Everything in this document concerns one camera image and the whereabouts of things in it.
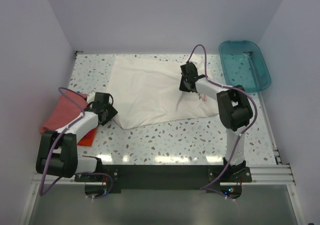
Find folded orange t shirt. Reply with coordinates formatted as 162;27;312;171
77;127;97;147

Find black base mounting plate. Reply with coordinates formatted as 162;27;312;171
74;165;253;198

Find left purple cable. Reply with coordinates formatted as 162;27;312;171
39;86;93;196

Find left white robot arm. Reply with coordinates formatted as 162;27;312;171
35;92;118;181

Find purple cable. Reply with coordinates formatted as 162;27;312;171
187;44;259;195
39;86;93;196

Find aluminium frame rail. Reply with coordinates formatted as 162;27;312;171
29;159;297;186

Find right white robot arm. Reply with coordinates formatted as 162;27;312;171
179;62;254;182

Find folded pink t shirt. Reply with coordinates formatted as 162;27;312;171
39;90;88;134

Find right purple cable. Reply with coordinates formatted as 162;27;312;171
187;44;259;195

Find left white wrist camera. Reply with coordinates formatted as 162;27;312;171
86;90;96;104

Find white t shirt red print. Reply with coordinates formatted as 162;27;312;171
106;55;219;130

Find teal plastic basket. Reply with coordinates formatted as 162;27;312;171
218;40;271;93

